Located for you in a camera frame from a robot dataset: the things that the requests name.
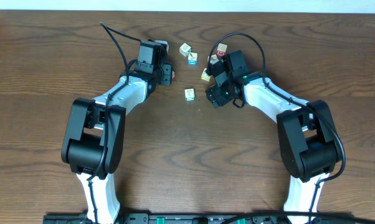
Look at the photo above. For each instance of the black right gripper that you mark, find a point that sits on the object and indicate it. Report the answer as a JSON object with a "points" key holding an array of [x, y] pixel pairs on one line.
{"points": [[215, 95]]}

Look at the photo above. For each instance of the wooden block green letter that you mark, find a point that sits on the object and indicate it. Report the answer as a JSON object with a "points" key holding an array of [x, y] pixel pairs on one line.
{"points": [[189, 94]]}

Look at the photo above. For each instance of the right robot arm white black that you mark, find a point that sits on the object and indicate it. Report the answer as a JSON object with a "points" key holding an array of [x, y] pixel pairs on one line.
{"points": [[309, 144]]}

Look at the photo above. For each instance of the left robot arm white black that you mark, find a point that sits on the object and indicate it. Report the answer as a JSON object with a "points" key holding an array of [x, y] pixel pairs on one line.
{"points": [[93, 142]]}

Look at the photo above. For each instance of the wooden block yellow letter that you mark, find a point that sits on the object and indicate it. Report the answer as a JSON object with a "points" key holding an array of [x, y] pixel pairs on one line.
{"points": [[213, 59]]}

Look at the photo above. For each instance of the wooden block yellow border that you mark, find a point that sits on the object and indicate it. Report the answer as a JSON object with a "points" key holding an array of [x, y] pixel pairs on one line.
{"points": [[205, 76]]}

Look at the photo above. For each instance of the wooden block red letter M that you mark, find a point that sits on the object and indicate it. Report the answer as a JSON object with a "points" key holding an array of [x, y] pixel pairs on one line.
{"points": [[221, 50]]}

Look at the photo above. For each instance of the wooden block green side far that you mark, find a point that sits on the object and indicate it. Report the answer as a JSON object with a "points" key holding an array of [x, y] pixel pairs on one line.
{"points": [[185, 49]]}

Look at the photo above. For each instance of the wooden block blue letter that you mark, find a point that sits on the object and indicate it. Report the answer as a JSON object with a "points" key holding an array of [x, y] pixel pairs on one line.
{"points": [[192, 58]]}

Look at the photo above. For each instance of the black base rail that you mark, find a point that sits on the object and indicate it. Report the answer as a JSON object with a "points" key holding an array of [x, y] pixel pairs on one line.
{"points": [[249, 218]]}

